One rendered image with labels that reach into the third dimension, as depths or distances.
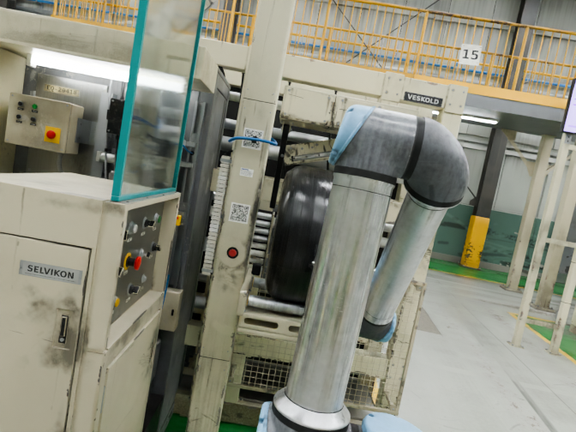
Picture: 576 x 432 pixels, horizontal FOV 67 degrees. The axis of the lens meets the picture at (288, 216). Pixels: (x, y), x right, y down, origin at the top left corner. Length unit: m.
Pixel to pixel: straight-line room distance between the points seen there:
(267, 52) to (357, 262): 1.14
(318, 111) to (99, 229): 1.17
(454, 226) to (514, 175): 1.84
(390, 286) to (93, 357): 0.74
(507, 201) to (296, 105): 10.00
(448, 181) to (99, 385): 0.94
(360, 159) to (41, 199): 0.76
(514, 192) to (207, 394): 10.44
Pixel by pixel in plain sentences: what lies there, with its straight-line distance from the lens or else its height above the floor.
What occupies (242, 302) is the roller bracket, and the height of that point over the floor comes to 0.91.
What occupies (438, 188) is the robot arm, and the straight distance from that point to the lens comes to 0.83.
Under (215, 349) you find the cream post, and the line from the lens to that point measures 1.87.
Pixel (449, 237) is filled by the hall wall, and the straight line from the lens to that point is 11.30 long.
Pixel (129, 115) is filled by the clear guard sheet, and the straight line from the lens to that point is 1.10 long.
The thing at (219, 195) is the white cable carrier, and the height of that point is 1.27.
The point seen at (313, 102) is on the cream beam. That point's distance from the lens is 1.99.
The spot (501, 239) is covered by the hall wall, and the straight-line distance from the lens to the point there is 11.67.
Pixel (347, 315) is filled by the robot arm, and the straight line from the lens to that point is 0.80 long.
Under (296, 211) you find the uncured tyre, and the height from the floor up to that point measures 1.28.
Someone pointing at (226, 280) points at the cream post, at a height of 0.95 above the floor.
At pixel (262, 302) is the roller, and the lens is 1.70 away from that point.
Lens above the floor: 1.41
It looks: 6 degrees down
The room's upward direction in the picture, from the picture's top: 11 degrees clockwise
